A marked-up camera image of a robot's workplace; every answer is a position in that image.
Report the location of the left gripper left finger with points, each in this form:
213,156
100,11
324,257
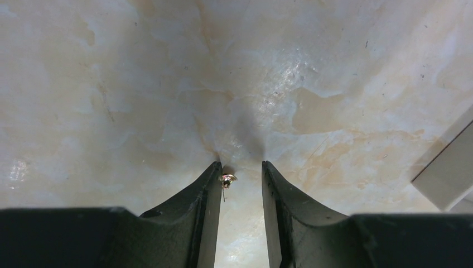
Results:
180,232

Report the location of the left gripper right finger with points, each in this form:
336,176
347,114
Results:
301,232

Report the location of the small gold stud earring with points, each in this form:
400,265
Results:
226,181

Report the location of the beige compartment jewelry tray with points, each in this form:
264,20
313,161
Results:
445,169

